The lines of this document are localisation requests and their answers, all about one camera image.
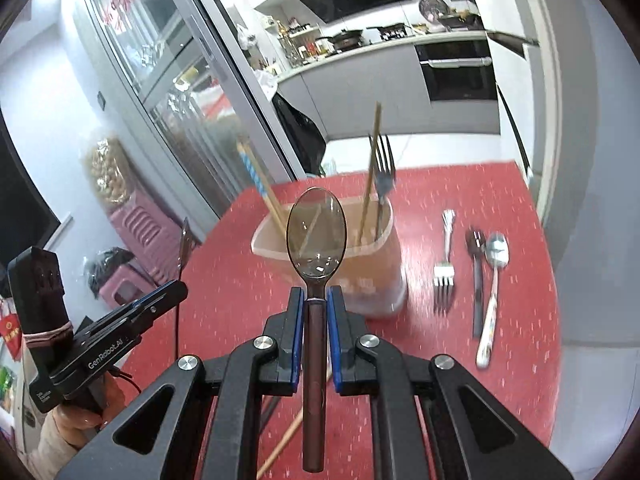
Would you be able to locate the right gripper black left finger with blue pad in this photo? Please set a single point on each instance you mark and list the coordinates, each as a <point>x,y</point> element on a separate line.
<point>280,373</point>

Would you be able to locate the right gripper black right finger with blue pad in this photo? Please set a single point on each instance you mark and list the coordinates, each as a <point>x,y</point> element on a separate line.
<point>351,373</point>

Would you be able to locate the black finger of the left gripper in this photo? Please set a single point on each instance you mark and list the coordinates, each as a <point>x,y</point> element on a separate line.
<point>139,315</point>

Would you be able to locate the large translucent dark spoon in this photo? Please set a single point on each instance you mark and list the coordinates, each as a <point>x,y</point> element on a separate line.
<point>322,258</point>

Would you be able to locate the blue patterned chopstick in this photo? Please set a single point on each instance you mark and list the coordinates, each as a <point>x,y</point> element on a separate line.
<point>262,185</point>

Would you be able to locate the plain wooden chopstick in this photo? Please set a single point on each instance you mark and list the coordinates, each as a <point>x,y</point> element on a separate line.
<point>371,171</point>

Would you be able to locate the person's left hand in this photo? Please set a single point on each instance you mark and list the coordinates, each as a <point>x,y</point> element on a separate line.
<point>74,423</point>

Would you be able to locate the black plastic bag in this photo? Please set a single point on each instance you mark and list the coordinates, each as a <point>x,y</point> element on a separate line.
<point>99,270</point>

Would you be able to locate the pink plastic stool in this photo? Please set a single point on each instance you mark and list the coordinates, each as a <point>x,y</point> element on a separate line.
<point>155,240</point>

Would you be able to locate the tan cutlery holder white base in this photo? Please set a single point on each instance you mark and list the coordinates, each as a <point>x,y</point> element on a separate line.
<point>370,276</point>

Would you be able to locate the square wooden chopstick on table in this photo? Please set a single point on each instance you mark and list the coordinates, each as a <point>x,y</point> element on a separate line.
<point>280,444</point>

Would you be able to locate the silver fork on table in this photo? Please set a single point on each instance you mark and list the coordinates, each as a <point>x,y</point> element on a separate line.
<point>444,270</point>

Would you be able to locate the bag of nuts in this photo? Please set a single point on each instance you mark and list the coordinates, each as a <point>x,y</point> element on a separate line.
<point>108,173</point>

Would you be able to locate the small dark spoon right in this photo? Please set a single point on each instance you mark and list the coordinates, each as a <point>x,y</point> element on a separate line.
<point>475,244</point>

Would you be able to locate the dark fork in holder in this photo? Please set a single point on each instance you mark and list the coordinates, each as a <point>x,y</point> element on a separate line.
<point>384,174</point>

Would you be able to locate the black chair back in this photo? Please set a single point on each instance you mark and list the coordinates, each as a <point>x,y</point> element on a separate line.
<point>305,137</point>

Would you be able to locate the glass cabinet door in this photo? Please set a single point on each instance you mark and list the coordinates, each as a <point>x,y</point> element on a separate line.
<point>189,98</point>

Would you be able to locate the black built-in oven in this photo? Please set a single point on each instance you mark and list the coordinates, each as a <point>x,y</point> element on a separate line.
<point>458,70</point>

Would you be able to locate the silver spoon ceramic handle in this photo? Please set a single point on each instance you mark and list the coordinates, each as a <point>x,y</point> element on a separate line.
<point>497,255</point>

